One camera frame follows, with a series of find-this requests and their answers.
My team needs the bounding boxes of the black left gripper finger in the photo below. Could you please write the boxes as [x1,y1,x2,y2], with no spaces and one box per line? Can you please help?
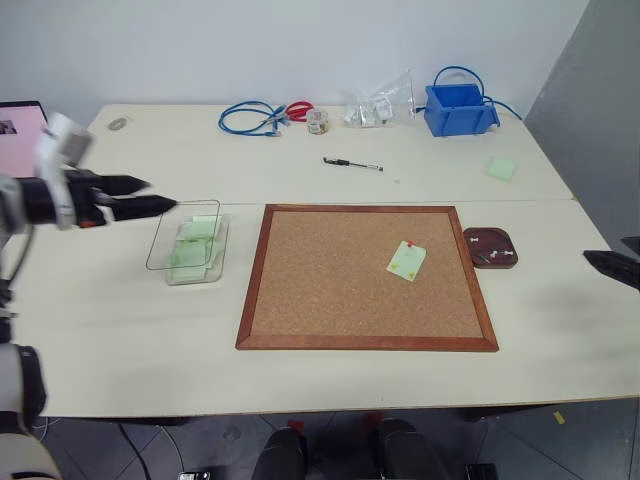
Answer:
[94,174,153,198]
[105,194,179,222]

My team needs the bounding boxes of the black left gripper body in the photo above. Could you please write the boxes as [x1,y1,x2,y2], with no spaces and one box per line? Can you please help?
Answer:
[61,169,117,229]

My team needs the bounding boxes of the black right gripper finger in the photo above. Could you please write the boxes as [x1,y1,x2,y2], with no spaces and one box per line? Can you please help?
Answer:
[582,249,640,293]

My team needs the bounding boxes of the green sticky note pad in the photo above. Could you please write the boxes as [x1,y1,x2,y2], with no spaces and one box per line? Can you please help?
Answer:
[484,155,518,183]

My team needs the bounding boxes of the green paper note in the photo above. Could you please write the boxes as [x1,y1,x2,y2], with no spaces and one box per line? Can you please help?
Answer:
[385,241,428,284]

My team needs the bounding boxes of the wood framed cork board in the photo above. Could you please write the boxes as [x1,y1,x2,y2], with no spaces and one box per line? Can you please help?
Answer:
[234,203,500,353]

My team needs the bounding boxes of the screen with pink picture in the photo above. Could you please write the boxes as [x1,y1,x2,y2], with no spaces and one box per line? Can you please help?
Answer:
[0,100,50,179]

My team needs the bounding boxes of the clear plastic box of notes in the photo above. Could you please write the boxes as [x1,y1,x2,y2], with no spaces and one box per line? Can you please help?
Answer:
[145,199,232,288]

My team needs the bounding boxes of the brown wooden pin tray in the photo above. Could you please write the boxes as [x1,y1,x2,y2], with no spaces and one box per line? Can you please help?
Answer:
[462,226,520,272]

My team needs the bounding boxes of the clear tape roll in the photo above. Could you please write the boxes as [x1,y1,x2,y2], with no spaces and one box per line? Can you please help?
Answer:
[306,108,332,135]

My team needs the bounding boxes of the blue plastic bin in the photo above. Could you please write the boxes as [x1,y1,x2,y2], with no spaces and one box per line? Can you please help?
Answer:
[423,83,502,138]

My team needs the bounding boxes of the black pen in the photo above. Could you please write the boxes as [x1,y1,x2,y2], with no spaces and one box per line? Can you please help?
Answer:
[322,155,385,174]

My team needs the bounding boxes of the plastic bag with white parts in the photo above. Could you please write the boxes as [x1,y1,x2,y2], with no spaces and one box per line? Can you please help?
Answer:
[341,91,395,129]

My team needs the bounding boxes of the empty clear plastic bag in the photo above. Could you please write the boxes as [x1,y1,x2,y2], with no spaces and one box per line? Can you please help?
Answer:
[369,68,419,121]

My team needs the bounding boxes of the dark rounded shape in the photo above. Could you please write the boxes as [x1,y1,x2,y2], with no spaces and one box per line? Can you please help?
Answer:
[249,426,310,480]

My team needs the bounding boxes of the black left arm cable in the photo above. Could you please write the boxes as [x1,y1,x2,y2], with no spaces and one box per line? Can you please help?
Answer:
[0,223,37,321]

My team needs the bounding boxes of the coiled blue network cable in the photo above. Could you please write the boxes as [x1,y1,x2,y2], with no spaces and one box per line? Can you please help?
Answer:
[217,100,290,139]

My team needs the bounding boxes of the red handled scissors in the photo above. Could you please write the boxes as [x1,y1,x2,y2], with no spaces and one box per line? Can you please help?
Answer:
[283,100,316,123]

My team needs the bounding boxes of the long blue network cable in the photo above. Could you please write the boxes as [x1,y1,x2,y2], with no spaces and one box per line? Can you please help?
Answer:
[414,65,524,122]

